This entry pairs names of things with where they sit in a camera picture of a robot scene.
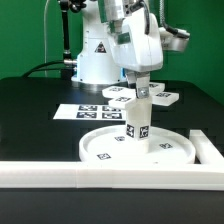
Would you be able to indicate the white marker sheet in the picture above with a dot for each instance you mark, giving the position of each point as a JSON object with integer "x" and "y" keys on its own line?
{"x": 88, "y": 112}

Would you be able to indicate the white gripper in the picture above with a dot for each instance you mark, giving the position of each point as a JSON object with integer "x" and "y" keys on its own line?
{"x": 137, "y": 41}

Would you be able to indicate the white round table top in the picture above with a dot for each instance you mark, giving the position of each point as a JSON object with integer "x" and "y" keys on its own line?
{"x": 111, "y": 144}

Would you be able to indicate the white L-shaped fence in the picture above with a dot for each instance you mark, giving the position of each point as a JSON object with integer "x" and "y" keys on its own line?
{"x": 207, "y": 174}

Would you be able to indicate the white cross-shaped table base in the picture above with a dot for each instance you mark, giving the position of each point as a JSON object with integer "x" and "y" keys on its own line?
{"x": 125, "y": 98}

